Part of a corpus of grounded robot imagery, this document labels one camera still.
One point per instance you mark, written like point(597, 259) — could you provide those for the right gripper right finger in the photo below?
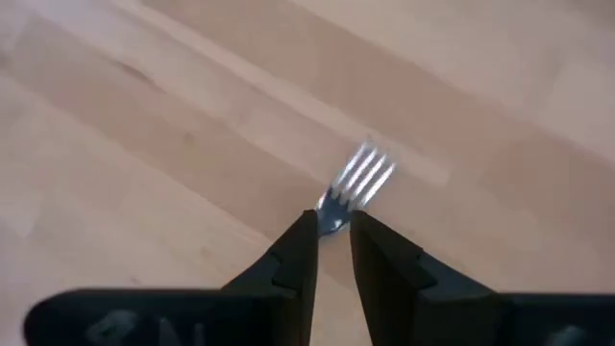
point(423, 312)

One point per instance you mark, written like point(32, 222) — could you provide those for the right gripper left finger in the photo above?
point(269, 312)

